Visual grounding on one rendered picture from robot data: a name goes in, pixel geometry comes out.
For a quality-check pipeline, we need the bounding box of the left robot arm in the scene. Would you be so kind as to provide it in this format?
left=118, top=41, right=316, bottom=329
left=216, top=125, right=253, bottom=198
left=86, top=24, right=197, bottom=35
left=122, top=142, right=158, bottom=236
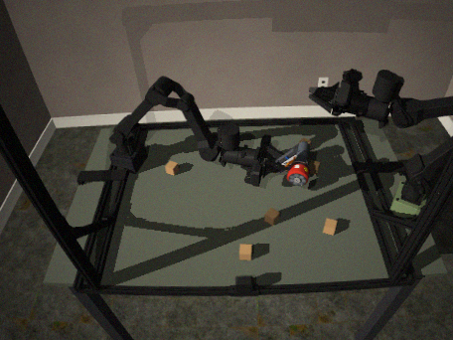
left=109, top=76, right=240, bottom=167

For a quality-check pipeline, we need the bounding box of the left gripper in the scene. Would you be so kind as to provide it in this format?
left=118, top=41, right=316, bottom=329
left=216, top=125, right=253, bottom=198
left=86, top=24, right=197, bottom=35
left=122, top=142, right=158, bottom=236
left=237, top=134, right=287, bottom=187

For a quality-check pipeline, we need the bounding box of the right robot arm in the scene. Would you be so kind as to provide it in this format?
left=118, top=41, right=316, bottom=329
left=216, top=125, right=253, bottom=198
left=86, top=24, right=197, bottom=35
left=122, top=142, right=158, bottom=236
left=343, top=69, right=453, bottom=206

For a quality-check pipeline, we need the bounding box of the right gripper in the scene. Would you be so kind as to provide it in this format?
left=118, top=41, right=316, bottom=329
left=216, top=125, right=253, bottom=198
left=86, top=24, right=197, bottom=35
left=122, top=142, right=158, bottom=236
left=309, top=81, right=370, bottom=117

